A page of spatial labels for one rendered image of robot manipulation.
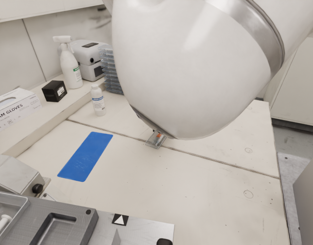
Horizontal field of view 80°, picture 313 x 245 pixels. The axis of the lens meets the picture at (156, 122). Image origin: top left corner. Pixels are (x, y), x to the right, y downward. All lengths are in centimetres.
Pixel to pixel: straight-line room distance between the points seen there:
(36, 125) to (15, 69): 37
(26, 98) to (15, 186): 57
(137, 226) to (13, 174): 23
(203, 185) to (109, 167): 31
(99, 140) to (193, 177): 38
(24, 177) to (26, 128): 48
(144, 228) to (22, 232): 16
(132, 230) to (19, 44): 102
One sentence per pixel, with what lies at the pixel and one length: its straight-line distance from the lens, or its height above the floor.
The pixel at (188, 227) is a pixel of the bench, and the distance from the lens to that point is 55.
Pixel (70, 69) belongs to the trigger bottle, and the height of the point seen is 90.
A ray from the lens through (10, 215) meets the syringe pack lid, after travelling 34.
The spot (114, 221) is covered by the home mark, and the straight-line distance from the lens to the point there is 32.
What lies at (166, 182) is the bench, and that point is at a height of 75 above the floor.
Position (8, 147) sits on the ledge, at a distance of 82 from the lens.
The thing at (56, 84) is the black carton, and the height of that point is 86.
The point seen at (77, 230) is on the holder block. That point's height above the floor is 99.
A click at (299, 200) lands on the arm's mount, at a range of 68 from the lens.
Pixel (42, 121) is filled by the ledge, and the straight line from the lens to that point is 89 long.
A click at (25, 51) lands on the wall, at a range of 118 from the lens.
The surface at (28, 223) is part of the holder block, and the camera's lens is 33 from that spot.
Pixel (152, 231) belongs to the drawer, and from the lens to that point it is 31.
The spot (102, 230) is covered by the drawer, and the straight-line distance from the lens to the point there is 32.
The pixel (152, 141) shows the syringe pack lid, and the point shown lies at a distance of 70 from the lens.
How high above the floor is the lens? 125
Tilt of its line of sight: 37 degrees down
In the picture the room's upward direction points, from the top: straight up
